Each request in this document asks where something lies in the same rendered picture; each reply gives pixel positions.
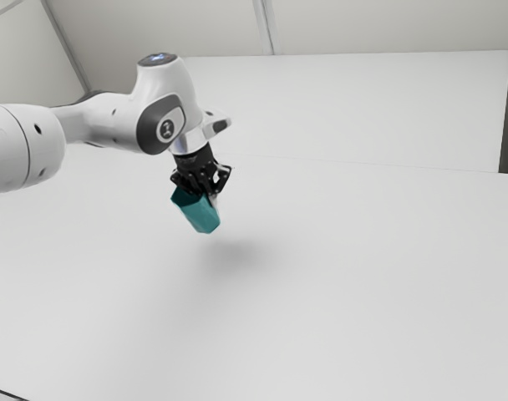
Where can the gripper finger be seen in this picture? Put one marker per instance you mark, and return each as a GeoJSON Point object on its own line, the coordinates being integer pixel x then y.
{"type": "Point", "coordinates": [221, 177]}
{"type": "Point", "coordinates": [184, 180]}

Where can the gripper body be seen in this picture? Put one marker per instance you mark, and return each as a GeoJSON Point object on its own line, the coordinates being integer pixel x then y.
{"type": "Point", "coordinates": [194, 160]}

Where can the teal faceted mug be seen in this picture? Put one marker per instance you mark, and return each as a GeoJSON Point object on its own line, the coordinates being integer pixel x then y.
{"type": "Point", "coordinates": [196, 212]}

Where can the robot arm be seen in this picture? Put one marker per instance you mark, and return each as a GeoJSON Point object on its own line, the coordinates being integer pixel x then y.
{"type": "Point", "coordinates": [95, 113]}

